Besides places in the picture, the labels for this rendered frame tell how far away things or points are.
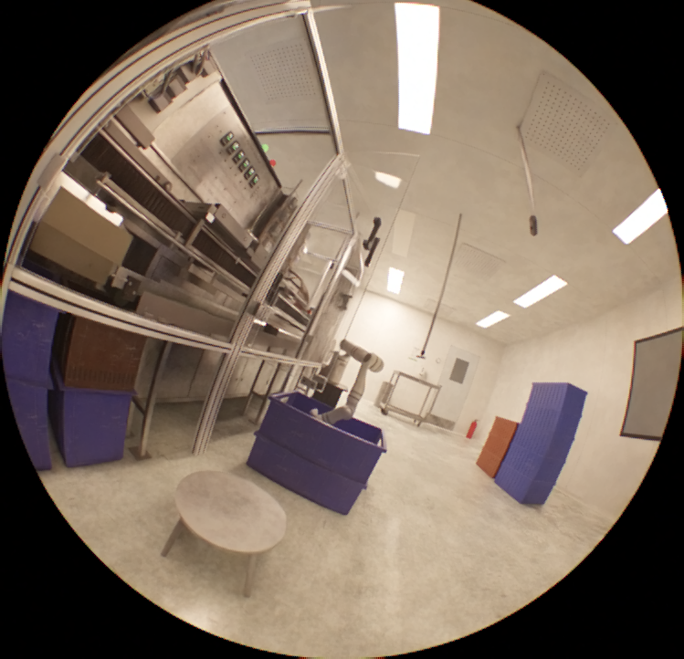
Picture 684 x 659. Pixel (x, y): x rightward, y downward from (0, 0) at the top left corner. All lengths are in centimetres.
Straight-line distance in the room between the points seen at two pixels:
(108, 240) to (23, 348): 36
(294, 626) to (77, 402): 84
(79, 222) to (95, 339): 31
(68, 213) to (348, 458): 127
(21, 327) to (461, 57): 235
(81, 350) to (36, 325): 16
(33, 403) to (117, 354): 33
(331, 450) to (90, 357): 99
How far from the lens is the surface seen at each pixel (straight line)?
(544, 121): 214
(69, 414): 85
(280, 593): 85
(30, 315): 70
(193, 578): 81
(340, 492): 119
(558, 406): 261
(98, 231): 67
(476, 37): 197
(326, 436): 109
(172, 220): 92
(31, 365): 75
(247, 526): 65
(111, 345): 77
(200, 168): 137
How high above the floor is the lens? 73
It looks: 10 degrees up
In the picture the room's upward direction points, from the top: 23 degrees clockwise
